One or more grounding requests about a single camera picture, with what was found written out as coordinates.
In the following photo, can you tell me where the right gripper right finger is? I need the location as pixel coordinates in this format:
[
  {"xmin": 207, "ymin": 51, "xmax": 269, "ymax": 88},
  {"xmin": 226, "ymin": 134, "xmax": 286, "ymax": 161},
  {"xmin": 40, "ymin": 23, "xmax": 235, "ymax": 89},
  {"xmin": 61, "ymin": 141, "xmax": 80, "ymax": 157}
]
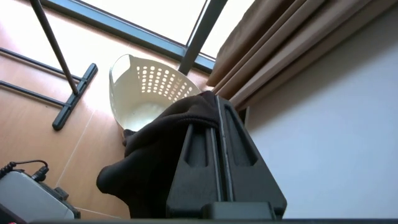
[{"xmin": 216, "ymin": 95, "xmax": 287, "ymax": 218}]

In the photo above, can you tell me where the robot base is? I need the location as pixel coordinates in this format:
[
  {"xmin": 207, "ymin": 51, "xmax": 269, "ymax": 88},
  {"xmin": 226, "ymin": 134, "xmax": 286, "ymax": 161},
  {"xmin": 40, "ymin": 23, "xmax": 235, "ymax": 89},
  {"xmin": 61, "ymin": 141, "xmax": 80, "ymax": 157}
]
[{"xmin": 0, "ymin": 169, "xmax": 81, "ymax": 222}]

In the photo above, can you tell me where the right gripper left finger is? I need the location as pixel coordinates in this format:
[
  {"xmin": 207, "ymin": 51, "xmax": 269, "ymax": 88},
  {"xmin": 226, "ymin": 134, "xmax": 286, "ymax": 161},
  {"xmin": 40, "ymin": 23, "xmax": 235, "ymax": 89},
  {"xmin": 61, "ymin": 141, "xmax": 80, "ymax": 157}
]
[{"xmin": 165, "ymin": 124, "xmax": 223, "ymax": 218}]

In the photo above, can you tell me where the white laundry basket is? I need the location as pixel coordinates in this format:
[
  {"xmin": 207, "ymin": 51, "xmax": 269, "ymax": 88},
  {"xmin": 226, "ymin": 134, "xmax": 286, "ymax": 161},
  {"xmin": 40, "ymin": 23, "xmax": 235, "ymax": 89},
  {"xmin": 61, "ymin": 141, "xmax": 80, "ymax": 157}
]
[{"xmin": 108, "ymin": 54, "xmax": 203, "ymax": 133}]

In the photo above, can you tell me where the black garment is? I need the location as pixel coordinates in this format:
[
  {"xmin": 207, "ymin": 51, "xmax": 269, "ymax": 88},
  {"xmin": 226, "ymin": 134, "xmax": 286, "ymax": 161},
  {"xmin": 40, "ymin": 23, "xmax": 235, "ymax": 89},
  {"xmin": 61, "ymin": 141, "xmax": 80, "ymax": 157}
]
[{"xmin": 96, "ymin": 90, "xmax": 221, "ymax": 219}]

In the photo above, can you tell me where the brown curtain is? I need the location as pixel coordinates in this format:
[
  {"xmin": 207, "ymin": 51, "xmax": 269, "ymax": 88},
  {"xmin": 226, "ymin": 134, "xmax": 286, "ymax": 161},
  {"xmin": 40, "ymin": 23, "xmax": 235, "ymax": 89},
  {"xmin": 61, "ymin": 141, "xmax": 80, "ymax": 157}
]
[{"xmin": 206, "ymin": 0, "xmax": 389, "ymax": 111}]

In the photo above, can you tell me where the window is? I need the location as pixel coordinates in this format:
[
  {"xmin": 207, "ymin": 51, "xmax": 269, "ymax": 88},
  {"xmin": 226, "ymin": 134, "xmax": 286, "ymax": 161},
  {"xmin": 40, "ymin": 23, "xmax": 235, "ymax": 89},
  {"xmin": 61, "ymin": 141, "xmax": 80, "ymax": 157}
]
[{"xmin": 40, "ymin": 0, "xmax": 256, "ymax": 75}]

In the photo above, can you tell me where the black clothes rack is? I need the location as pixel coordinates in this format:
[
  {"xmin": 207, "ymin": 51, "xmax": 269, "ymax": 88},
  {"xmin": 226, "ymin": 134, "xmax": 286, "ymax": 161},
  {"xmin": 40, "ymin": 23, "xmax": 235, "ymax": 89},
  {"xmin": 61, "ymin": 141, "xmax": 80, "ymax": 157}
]
[{"xmin": 0, "ymin": 0, "xmax": 99, "ymax": 131}]

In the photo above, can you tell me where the black coiled cable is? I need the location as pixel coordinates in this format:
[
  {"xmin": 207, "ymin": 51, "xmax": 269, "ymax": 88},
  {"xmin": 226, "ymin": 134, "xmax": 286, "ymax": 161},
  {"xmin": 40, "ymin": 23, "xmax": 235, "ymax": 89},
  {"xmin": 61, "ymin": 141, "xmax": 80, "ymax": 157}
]
[{"xmin": 0, "ymin": 159, "xmax": 50, "ymax": 183}]

